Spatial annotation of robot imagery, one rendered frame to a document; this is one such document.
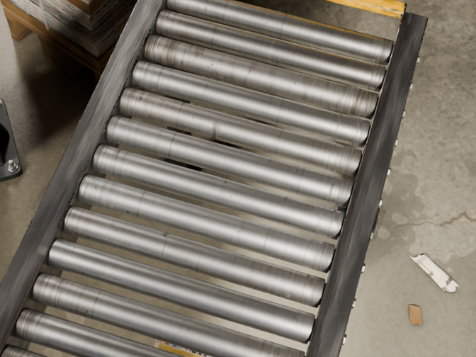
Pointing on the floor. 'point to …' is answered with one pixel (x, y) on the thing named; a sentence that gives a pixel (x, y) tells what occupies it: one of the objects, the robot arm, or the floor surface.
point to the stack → (72, 30)
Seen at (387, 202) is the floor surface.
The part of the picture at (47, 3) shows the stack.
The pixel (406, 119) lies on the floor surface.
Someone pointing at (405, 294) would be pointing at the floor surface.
